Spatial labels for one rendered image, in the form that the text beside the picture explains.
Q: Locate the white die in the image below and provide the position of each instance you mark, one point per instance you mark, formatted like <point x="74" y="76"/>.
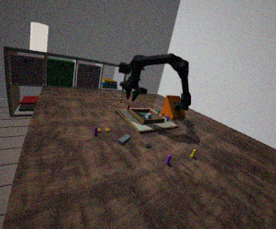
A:
<point x="148" y="115"/>

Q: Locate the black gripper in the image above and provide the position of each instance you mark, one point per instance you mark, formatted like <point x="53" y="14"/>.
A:
<point x="137" y="90"/>

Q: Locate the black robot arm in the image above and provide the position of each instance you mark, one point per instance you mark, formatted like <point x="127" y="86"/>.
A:
<point x="181" y="66"/>

